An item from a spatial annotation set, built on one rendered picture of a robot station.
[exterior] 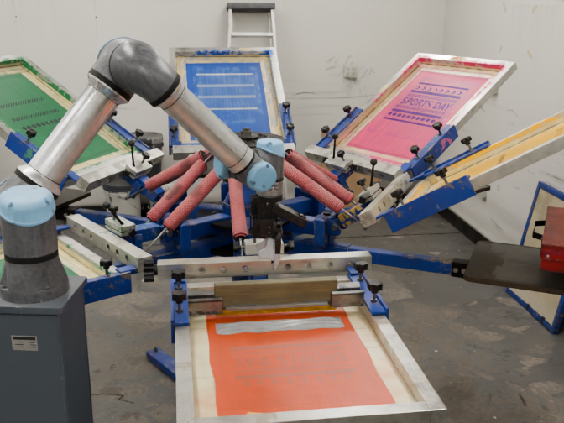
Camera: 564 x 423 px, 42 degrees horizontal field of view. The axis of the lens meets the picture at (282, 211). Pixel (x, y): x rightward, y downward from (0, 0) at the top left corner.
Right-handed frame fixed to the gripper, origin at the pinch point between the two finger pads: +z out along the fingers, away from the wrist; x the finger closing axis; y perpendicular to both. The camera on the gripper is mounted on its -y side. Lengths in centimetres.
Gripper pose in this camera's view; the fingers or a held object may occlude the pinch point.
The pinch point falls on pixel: (275, 261)
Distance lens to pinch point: 208.6
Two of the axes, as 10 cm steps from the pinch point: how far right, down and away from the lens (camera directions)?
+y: -9.9, 0.3, -1.6
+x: 1.6, 3.0, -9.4
